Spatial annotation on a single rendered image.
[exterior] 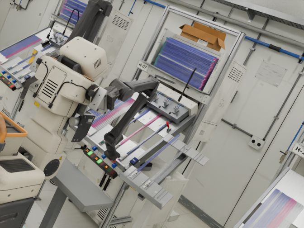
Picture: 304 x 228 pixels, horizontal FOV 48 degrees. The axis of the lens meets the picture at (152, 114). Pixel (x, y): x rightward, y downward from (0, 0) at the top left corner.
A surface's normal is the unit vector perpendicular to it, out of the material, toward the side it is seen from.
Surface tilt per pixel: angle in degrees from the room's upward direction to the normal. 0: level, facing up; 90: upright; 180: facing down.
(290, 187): 44
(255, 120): 90
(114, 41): 90
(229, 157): 90
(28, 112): 90
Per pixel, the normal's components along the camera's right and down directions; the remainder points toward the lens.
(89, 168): -0.57, -0.14
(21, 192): 0.79, 0.46
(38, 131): -0.36, -0.18
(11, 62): -0.11, -0.71
